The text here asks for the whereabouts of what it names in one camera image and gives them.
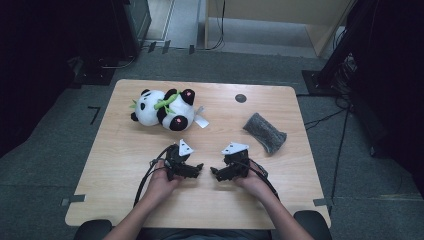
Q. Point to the person's lap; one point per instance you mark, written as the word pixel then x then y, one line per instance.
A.
pixel 206 235

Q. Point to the black floor plate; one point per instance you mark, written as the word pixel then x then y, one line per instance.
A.
pixel 95 75

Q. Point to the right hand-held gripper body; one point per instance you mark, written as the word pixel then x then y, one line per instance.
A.
pixel 236 161

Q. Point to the grey floor tape strip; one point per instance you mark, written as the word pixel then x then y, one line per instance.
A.
pixel 321 201
pixel 75 199

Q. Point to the person's left hand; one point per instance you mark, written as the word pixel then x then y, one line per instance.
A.
pixel 160 186

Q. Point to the grey fluffy cloth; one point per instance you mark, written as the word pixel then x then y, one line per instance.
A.
pixel 265 131

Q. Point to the black metal stand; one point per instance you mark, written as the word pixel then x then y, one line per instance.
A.
pixel 316 81

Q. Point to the person's right hand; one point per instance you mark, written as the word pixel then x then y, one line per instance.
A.
pixel 254 185

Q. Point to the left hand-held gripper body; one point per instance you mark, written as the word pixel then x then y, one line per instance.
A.
pixel 175 156

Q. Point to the black floor tape mark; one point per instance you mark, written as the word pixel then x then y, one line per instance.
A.
pixel 95 113

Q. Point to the black cabinet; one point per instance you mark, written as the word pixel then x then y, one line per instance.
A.
pixel 133 26

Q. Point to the light wooden cabinet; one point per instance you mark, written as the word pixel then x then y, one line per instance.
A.
pixel 266 10

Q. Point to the black chair armrest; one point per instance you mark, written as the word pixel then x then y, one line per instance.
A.
pixel 315 225
pixel 93 230

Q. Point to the panda plush toy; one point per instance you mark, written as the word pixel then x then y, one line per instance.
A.
pixel 150 113

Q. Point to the dark round table grommet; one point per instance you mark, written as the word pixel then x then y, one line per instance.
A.
pixel 240 98

